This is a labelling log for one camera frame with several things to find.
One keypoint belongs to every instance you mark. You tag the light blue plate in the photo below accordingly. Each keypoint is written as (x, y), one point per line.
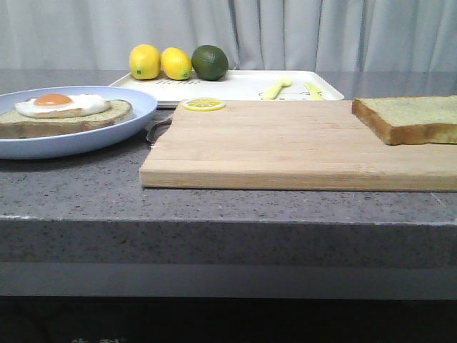
(144, 105)

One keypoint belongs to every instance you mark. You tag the toast bread slice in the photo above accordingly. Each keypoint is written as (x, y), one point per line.
(409, 119)
(17, 126)

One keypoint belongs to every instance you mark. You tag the fried egg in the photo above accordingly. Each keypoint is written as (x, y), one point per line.
(62, 106)

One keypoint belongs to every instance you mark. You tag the white rectangular tray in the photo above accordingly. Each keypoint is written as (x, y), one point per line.
(236, 85)

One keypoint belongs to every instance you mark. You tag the wooden cutting board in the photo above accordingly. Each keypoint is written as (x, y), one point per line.
(290, 145)

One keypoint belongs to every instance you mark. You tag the lemon slice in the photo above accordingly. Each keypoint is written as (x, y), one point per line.
(204, 104)

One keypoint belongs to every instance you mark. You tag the green lime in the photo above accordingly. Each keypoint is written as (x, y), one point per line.
(210, 62)

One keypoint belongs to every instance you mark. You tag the yellow plastic knife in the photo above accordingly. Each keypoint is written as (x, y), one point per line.
(315, 92)

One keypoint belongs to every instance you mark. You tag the right yellow lemon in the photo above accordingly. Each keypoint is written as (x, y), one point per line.
(176, 64)

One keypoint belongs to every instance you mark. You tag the yellow lemon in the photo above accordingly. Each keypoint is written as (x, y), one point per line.
(145, 62)
(176, 64)

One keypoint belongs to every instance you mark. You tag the left yellow lemon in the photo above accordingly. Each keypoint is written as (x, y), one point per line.
(145, 62)

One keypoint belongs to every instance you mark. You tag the grey curtain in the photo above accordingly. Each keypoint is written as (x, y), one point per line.
(300, 35)

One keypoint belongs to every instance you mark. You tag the metal cutting board handle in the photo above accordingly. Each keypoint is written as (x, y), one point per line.
(157, 130)

